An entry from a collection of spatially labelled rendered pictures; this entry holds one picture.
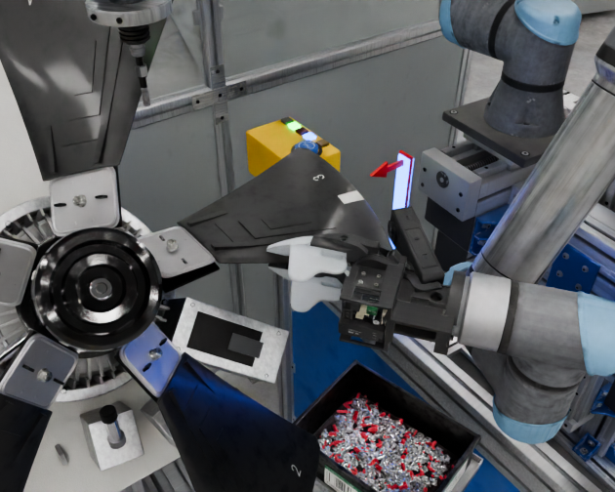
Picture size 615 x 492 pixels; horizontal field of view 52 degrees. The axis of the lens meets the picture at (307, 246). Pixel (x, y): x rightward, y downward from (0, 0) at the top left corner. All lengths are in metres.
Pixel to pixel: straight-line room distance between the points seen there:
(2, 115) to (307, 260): 0.48
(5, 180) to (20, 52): 0.21
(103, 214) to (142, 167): 0.83
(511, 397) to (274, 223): 0.32
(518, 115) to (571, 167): 0.57
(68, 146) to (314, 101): 1.06
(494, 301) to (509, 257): 0.12
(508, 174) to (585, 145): 0.59
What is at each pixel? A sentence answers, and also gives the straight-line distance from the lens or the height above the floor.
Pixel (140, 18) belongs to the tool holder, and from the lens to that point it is 0.55.
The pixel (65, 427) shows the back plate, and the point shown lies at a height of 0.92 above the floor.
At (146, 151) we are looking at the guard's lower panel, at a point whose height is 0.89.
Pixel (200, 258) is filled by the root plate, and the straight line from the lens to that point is 0.69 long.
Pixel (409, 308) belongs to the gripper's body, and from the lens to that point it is 0.63.
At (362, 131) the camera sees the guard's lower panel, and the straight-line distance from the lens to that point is 1.86.
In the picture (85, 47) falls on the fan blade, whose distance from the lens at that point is 0.73.
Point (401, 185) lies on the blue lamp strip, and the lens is 0.89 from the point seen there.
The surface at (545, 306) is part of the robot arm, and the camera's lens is 0.64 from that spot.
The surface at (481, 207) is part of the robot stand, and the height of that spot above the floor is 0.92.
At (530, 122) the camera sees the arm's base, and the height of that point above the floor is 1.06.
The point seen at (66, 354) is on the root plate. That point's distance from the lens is 0.71.
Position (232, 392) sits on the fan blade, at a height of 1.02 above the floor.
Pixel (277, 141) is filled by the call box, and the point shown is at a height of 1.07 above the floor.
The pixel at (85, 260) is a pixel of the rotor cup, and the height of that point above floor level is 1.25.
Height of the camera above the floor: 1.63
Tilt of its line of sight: 39 degrees down
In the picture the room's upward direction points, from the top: straight up
